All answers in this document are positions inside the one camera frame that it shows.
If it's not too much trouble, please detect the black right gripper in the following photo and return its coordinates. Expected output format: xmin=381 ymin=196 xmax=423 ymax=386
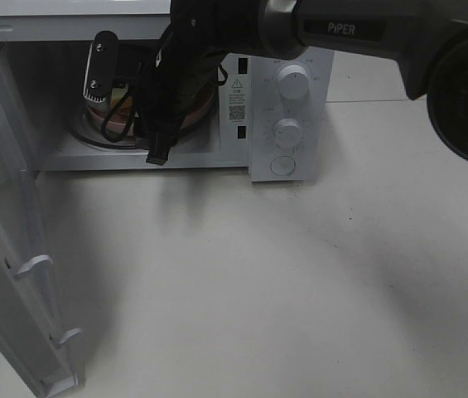
xmin=117 ymin=39 xmax=225 ymax=166

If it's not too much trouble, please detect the white warning label sticker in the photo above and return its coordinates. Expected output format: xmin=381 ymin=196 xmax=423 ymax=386
xmin=226 ymin=76 xmax=248 ymax=123

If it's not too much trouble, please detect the white microwave door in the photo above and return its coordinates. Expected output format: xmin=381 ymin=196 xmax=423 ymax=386
xmin=0 ymin=39 xmax=81 ymax=397

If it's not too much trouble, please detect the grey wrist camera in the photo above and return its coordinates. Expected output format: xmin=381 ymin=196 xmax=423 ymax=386
xmin=83 ymin=31 xmax=119 ymax=109

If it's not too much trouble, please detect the white microwave oven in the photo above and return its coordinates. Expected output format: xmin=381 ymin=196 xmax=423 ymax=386
xmin=0 ymin=1 xmax=334 ymax=182

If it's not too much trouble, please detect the pink plate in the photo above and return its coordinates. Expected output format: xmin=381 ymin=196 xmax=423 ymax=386
xmin=87 ymin=83 xmax=217 ymax=135

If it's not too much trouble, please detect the round microwave door button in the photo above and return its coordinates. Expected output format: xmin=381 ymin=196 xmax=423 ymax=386
xmin=270 ymin=156 xmax=296 ymax=177

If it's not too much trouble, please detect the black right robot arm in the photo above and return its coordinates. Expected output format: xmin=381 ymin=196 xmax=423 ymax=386
xmin=138 ymin=1 xmax=468 ymax=165

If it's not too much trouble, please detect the sandwich with cheese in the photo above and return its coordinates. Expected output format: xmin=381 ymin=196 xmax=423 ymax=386
xmin=110 ymin=85 xmax=135 ymax=119

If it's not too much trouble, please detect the glass microwave turntable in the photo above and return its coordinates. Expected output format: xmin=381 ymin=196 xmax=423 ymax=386
xmin=66 ymin=109 xmax=217 ymax=153

